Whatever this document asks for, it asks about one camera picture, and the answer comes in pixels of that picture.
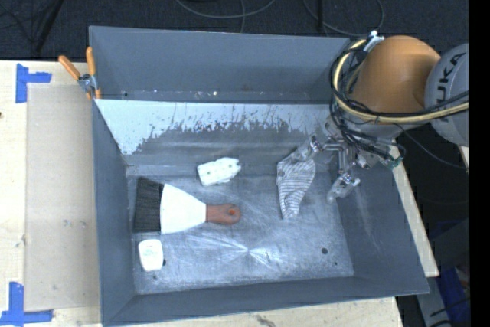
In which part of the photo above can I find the small white rounded box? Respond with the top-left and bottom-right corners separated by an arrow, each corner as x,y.
137,238 -> 165,273

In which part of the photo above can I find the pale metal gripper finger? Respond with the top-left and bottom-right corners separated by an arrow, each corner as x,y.
325,172 -> 362,204
288,135 -> 325,166

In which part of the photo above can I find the grey striped cloth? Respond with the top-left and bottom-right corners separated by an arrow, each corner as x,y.
276,155 -> 317,221

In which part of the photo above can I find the pale cardboard board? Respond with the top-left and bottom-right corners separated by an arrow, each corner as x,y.
23,83 -> 102,313

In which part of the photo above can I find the grey metal bin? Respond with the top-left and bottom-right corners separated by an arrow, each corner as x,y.
87,25 -> 431,327

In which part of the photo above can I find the white dotted toy block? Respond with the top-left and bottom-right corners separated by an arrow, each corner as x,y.
196,156 -> 243,187

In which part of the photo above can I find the black and white hand brush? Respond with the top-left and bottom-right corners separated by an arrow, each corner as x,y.
132,176 -> 243,236

